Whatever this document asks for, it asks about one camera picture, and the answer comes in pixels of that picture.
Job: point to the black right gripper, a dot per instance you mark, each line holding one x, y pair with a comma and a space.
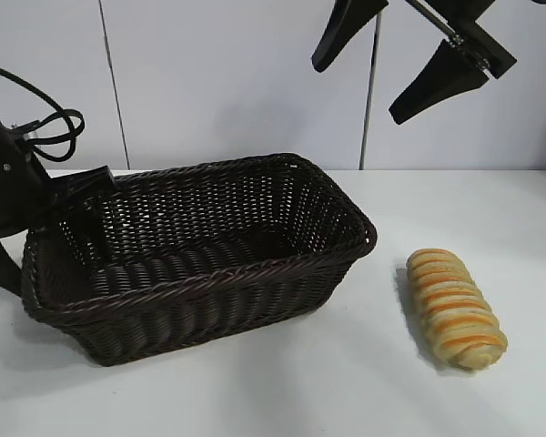
487, 41

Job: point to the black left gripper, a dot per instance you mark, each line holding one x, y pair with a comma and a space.
9, 182

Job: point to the dark brown wicker basket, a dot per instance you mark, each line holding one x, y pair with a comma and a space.
186, 300

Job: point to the long twisted striped bread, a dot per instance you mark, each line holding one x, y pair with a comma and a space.
455, 309

